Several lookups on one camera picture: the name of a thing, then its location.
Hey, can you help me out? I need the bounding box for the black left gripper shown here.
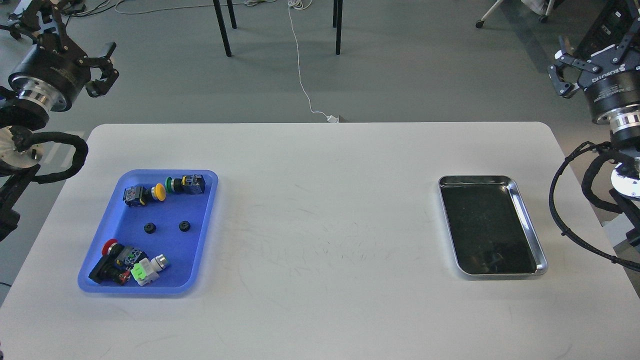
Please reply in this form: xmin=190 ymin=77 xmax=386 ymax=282
xmin=1 ymin=0 xmax=119 ymax=112

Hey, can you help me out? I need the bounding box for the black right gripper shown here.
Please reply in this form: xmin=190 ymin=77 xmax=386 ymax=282
xmin=547 ymin=0 xmax=639 ymax=132

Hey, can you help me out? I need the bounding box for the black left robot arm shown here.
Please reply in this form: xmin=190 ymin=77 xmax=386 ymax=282
xmin=0 ymin=0 xmax=119 ymax=239

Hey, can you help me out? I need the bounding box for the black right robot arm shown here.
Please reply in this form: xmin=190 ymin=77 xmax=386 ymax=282
xmin=547 ymin=0 xmax=639 ymax=272

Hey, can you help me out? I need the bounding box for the black equipment case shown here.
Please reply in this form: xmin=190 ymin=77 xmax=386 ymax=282
xmin=574 ymin=0 xmax=629 ymax=60

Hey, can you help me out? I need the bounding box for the black chair leg left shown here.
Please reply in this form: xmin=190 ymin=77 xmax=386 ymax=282
xmin=212 ymin=0 xmax=238 ymax=58

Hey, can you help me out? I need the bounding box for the black chair leg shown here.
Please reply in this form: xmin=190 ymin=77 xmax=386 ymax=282
xmin=332 ymin=0 xmax=344 ymax=56
xmin=212 ymin=0 xmax=238 ymax=58

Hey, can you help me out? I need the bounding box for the silver metal tray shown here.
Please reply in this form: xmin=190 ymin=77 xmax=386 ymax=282
xmin=438 ymin=175 xmax=549 ymax=280

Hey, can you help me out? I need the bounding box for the blue plastic tray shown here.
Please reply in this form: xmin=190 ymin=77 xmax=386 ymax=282
xmin=77 ymin=170 xmax=218 ymax=296

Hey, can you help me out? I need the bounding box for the black chair leg right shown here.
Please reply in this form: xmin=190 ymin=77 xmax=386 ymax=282
xmin=332 ymin=0 xmax=344 ymax=56

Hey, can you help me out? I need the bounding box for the black floor cable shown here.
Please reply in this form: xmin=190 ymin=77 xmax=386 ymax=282
xmin=60 ymin=0 xmax=121 ymax=16

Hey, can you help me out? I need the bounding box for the yellow push button switch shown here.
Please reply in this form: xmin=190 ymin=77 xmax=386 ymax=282
xmin=122 ymin=183 xmax=167 ymax=207

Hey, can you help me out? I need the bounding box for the green push button switch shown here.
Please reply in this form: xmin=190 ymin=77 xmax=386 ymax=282
xmin=164 ymin=174 xmax=206 ymax=195

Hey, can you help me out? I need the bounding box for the red emergency stop switch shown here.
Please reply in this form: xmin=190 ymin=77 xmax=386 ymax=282
xmin=87 ymin=238 xmax=147 ymax=286

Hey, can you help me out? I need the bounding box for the white green selector switch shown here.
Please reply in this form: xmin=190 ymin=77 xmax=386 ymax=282
xmin=130 ymin=254 xmax=170 ymax=287

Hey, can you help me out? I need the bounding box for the white cable with charger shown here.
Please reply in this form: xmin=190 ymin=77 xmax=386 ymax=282
xmin=288 ymin=0 xmax=342 ymax=124

